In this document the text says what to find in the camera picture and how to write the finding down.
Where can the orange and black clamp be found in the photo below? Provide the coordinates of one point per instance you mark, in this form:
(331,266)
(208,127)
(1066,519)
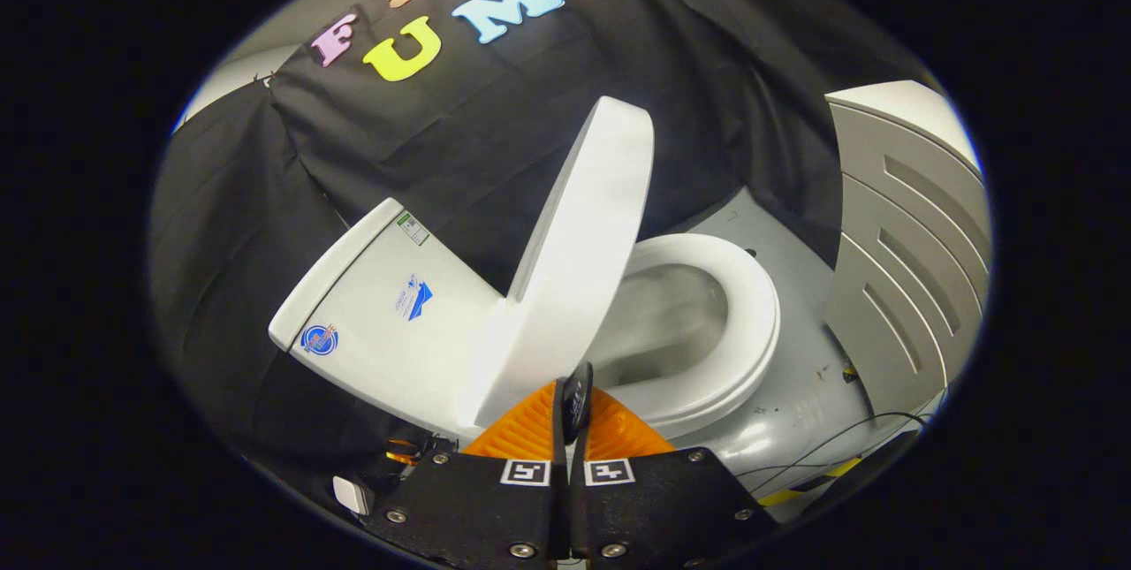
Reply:
(415,451)

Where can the white cabinet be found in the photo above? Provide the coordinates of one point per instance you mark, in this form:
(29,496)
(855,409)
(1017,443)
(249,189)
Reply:
(910,269)

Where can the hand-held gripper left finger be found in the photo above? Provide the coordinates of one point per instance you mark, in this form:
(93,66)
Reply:
(495,517)

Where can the yellow and black tape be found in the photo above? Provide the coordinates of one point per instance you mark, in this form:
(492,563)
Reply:
(808,482)

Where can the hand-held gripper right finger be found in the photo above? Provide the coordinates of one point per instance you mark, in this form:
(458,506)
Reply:
(654,508)

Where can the white toilet lid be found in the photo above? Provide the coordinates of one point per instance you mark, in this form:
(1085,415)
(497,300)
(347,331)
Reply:
(583,243)

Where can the black backdrop cloth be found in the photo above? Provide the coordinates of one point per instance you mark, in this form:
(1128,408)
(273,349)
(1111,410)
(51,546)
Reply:
(495,128)

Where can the small white device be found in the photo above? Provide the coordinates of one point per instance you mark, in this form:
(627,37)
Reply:
(352,495)

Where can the white toilet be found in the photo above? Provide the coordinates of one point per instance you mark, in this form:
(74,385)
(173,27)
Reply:
(380,331)

